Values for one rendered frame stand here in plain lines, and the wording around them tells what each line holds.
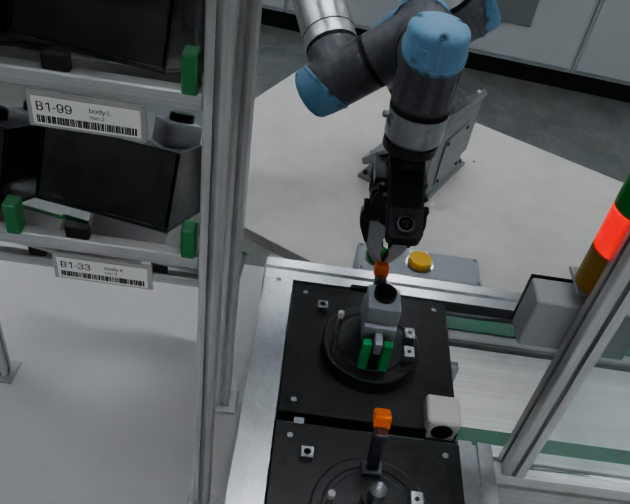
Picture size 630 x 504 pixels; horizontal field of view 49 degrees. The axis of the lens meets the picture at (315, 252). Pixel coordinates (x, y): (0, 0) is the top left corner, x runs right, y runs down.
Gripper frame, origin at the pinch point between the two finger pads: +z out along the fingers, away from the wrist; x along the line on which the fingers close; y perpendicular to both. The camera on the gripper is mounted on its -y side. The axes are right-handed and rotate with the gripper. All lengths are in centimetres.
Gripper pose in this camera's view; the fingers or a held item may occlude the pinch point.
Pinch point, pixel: (381, 262)
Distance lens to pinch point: 101.4
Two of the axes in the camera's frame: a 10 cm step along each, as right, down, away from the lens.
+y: 0.7, -6.6, 7.4
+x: -9.9, -1.4, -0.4
